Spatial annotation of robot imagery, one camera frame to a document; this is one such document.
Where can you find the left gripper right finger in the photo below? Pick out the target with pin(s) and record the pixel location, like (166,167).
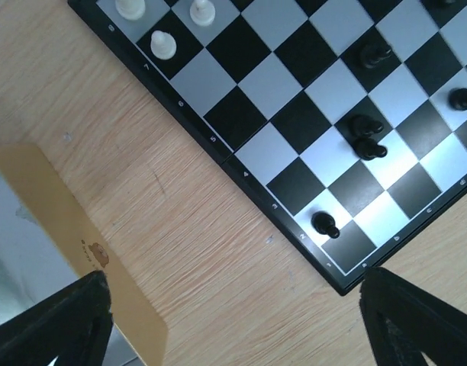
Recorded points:
(406,325)

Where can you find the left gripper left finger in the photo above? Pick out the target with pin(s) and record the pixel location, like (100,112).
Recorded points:
(71,327)

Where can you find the silver gold tin lid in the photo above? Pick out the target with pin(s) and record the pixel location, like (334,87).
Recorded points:
(47,241)

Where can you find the black silver chess board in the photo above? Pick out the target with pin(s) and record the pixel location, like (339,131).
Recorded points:
(275,93)

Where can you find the black chess piece right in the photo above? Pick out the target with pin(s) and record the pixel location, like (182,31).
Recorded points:
(458,99)

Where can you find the black chess piece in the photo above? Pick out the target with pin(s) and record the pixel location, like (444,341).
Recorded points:
(458,99)
(373,53)

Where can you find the black chess piece centre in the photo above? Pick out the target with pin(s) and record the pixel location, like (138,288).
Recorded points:
(373,53)

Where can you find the white pawn on board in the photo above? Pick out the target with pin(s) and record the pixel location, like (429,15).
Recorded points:
(162,45)

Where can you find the black pawn near corner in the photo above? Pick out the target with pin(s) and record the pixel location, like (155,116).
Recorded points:
(325,224)

